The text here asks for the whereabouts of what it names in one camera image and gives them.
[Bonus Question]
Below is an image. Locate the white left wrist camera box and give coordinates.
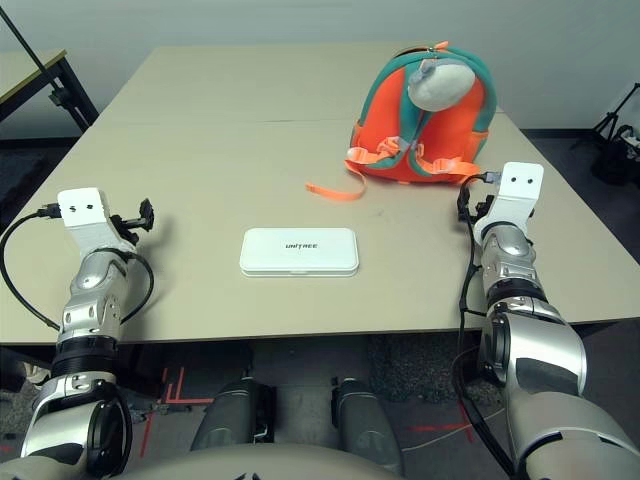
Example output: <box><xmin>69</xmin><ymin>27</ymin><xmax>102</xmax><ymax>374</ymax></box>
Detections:
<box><xmin>56</xmin><ymin>187</ymin><xmax>139</xmax><ymax>251</ymax></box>

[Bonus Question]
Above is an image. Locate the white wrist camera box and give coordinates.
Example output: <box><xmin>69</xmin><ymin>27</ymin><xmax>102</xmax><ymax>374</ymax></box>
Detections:
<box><xmin>56</xmin><ymin>187</ymin><xmax>139</xmax><ymax>251</ymax></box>
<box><xmin>473</xmin><ymin>161</ymin><xmax>545</xmax><ymax>239</ymax></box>

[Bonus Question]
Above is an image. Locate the grey robot left leg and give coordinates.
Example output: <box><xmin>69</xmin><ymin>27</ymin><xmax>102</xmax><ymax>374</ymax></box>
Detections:
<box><xmin>192</xmin><ymin>379</ymin><xmax>276</xmax><ymax>451</ymax></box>

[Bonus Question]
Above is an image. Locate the grey robot leg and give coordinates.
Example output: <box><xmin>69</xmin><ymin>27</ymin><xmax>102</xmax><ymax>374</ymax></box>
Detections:
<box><xmin>332</xmin><ymin>377</ymin><xmax>404</xmax><ymax>476</ymax></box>
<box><xmin>192</xmin><ymin>379</ymin><xmax>276</xmax><ymax>451</ymax></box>

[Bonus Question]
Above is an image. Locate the grey robot right leg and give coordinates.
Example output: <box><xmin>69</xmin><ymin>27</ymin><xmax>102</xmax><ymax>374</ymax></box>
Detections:
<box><xmin>332</xmin><ymin>377</ymin><xmax>404</xmax><ymax>476</ymax></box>

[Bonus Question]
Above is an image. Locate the orange and teal backpack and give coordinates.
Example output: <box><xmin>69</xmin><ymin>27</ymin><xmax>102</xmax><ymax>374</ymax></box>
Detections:
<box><xmin>305</xmin><ymin>42</ymin><xmax>501</xmax><ymax>202</ymax></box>

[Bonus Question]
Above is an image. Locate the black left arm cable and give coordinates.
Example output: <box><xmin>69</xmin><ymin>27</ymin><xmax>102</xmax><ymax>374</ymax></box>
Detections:
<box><xmin>0</xmin><ymin>201</ymin><xmax>155</xmax><ymax>331</ymax></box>

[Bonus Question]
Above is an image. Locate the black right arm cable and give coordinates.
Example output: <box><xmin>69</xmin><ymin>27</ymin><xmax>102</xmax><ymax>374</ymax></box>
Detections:
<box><xmin>452</xmin><ymin>170</ymin><xmax>516</xmax><ymax>476</ymax></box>

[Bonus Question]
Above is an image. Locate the black bag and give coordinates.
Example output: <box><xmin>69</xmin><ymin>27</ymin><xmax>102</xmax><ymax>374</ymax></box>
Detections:
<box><xmin>592</xmin><ymin>124</ymin><xmax>640</xmax><ymax>184</ymax></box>

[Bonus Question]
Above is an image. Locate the black stand pole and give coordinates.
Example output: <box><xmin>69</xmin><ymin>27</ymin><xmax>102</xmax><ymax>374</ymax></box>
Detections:
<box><xmin>0</xmin><ymin>7</ymin><xmax>66</xmax><ymax>106</ymax></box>

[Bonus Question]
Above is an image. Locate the white Unitree pencil case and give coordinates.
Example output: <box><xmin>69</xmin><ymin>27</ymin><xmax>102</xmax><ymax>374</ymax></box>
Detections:
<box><xmin>238</xmin><ymin>227</ymin><xmax>360</xmax><ymax>279</ymax></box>

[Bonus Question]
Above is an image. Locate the grey plush zipper toy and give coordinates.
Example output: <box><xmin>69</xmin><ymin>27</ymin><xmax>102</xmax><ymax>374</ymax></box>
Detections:
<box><xmin>407</xmin><ymin>57</ymin><xmax>475</xmax><ymax>112</ymax></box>

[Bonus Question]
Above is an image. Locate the grey robot torso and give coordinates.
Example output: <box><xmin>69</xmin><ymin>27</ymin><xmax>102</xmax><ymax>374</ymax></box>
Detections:
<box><xmin>124</xmin><ymin>442</ymin><xmax>401</xmax><ymax>480</ymax></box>

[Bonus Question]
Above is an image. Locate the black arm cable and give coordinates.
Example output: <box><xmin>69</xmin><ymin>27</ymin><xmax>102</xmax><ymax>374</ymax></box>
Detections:
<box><xmin>452</xmin><ymin>170</ymin><xmax>516</xmax><ymax>476</ymax></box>
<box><xmin>0</xmin><ymin>201</ymin><xmax>155</xmax><ymax>331</ymax></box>

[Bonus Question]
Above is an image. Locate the beige side table black frame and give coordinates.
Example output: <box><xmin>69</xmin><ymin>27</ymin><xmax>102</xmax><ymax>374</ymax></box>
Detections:
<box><xmin>0</xmin><ymin>48</ymin><xmax>99</xmax><ymax>134</ymax></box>

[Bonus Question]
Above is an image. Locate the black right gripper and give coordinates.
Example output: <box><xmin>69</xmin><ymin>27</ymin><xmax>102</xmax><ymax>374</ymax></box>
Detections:
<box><xmin>456</xmin><ymin>186</ymin><xmax>495</xmax><ymax>222</ymax></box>

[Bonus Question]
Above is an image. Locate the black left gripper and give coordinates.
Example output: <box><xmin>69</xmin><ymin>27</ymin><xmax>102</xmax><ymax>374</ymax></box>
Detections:
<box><xmin>110</xmin><ymin>197</ymin><xmax>157</xmax><ymax>246</ymax></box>

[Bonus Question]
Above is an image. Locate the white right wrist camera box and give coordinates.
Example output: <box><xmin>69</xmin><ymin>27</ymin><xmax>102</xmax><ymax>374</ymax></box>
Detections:
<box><xmin>473</xmin><ymin>161</ymin><xmax>545</xmax><ymax>239</ymax></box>

